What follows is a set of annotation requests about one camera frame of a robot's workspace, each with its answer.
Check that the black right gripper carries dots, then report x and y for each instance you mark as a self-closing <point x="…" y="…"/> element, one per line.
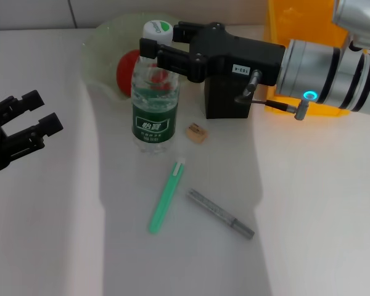
<point x="234" y="55"/>

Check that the clear water bottle green label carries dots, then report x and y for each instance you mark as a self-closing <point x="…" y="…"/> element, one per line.
<point x="154" y="123"/>

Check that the green pen with white clip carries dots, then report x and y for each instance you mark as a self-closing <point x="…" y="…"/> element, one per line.
<point x="165" y="197"/>

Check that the red round fruit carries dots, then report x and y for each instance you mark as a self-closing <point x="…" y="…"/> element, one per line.
<point x="124" y="72"/>

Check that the black mesh pen holder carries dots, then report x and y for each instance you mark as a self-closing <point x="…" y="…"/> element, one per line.
<point x="225" y="101"/>

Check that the pale green glass fruit plate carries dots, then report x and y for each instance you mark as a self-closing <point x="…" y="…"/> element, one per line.
<point x="111" y="40"/>

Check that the grey marker pen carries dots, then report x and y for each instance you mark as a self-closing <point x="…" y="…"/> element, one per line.
<point x="219" y="212"/>

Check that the small wooden pencil sharpener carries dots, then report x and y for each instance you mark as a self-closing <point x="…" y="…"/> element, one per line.
<point x="197" y="132"/>

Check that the yellow plastic storage bin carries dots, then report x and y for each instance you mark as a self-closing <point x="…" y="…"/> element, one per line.
<point x="296" y="18"/>

